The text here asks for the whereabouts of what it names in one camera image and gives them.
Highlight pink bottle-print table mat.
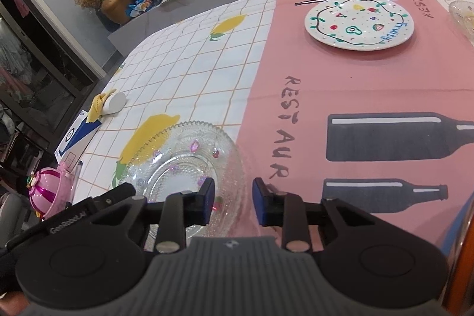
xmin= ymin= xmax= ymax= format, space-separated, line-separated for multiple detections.
xmin=235 ymin=0 xmax=474 ymax=254

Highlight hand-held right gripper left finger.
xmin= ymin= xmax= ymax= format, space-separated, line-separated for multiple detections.
xmin=87 ymin=177 xmax=216 ymax=253

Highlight pink toy ball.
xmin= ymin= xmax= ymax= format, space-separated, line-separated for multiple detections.
xmin=28 ymin=161 xmax=78 ymax=220

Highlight white paper cup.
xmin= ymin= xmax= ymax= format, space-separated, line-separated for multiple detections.
xmin=100 ymin=91 xmax=126 ymax=117

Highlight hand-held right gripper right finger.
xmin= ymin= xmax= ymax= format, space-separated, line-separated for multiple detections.
xmin=252 ymin=178 xmax=376 ymax=253

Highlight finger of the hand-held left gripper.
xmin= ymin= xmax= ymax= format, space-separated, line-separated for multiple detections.
xmin=94 ymin=183 xmax=136 ymax=209

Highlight dark glass sliding door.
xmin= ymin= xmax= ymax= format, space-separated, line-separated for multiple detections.
xmin=0 ymin=0 xmax=104 ymax=154

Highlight blue and white box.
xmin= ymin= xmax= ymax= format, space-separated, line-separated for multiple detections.
xmin=54 ymin=110 xmax=102 ymax=163

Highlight blue snack packets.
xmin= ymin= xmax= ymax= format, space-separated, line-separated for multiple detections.
xmin=128 ymin=0 xmax=154 ymax=17

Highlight white fruit-patterned plate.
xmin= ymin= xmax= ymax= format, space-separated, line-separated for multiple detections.
xmin=305 ymin=0 xmax=414 ymax=51

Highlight clear glass plate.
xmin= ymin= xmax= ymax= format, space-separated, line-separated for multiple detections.
xmin=118 ymin=121 xmax=247 ymax=239
xmin=448 ymin=0 xmax=474 ymax=43

